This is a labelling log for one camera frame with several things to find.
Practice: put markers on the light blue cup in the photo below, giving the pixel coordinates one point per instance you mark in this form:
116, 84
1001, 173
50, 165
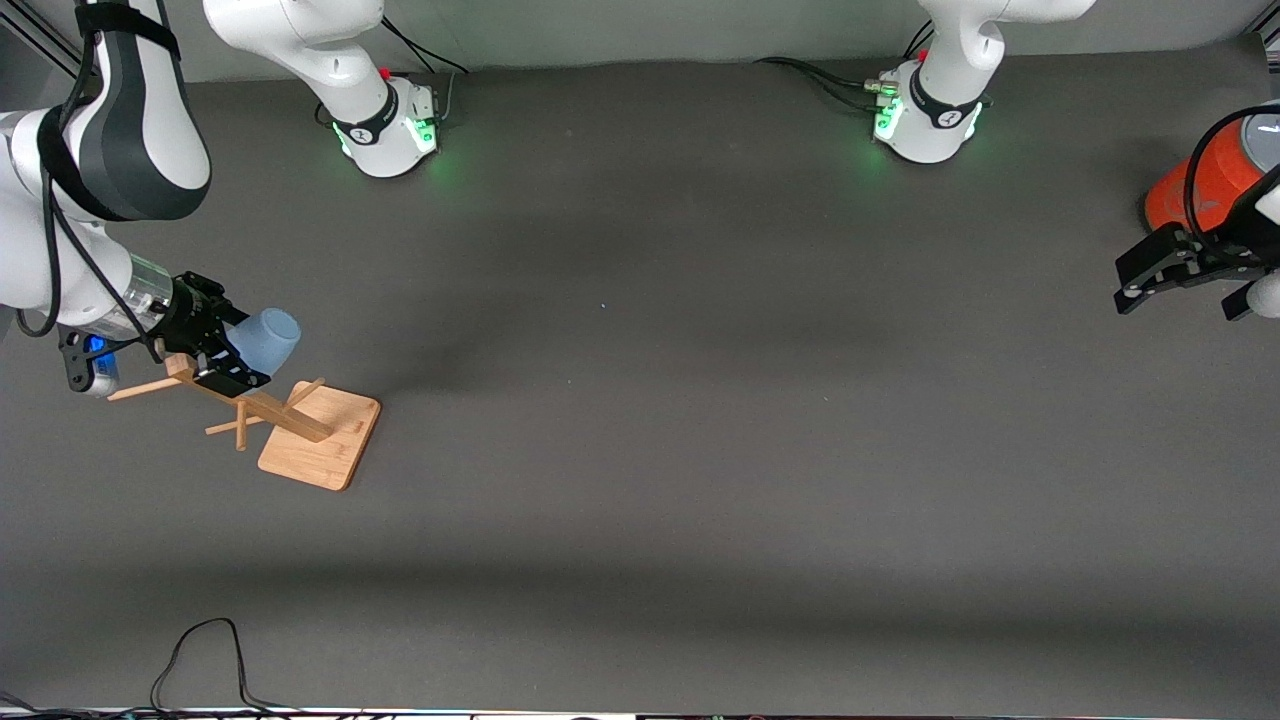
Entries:
270, 335

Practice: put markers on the orange cylindrical can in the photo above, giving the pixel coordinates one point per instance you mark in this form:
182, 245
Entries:
1215, 180

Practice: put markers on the dark grey table mat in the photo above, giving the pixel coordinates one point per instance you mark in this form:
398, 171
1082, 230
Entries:
640, 450

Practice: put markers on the wooden mug tree stand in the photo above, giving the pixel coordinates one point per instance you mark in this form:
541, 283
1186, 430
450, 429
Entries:
320, 450

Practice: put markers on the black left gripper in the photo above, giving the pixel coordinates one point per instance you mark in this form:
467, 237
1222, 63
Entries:
1213, 257

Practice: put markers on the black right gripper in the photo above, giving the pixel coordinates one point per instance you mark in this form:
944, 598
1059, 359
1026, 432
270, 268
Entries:
192, 311

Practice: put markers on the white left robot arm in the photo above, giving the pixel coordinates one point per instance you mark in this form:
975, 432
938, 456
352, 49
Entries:
940, 100

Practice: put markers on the aluminium frame rail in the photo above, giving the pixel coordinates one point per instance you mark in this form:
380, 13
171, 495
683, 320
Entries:
1272, 40
45, 45

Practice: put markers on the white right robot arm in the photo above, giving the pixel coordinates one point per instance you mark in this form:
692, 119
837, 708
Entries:
130, 120

